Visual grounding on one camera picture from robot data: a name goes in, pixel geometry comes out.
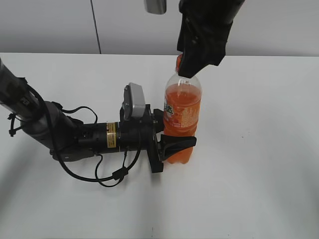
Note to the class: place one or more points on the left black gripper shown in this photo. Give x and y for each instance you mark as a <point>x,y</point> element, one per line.
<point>141,134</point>

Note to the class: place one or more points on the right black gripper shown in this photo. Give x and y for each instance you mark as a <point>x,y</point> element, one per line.
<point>208,24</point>

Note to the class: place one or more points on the orange bottle cap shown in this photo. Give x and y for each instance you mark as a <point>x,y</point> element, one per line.
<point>178,62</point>

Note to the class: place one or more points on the orange soda plastic bottle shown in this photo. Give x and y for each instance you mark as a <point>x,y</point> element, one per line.
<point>182,98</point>

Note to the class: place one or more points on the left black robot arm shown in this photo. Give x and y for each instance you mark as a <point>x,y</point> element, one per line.
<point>69,139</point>

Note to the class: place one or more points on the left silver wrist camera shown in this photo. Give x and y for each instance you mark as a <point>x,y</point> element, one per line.
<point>134,101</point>

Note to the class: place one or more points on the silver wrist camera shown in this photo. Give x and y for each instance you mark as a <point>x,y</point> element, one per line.
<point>156,6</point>
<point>134,101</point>

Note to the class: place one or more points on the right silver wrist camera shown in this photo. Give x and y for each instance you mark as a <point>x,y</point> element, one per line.
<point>156,6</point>

